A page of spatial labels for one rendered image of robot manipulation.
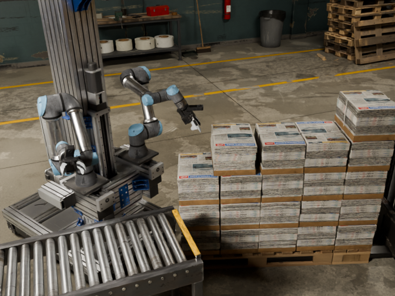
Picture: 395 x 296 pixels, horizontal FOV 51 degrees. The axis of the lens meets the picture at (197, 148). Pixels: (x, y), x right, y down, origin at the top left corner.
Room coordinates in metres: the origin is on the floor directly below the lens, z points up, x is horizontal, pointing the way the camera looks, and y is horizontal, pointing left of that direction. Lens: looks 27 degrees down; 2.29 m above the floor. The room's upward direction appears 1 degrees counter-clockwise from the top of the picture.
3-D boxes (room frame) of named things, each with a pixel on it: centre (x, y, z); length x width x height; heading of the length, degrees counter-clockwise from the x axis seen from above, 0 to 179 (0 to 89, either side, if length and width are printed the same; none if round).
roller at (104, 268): (1.70, 0.53, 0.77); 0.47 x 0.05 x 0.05; 19
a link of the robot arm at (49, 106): (2.34, 0.89, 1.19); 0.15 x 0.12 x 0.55; 116
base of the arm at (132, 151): (2.79, 0.45, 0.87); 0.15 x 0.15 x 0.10
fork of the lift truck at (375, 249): (2.48, -0.98, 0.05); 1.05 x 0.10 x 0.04; 91
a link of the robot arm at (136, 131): (2.79, 0.45, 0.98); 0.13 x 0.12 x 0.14; 126
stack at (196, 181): (2.59, -0.44, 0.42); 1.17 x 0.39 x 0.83; 91
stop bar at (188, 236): (1.85, 0.08, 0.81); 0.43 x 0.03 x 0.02; 19
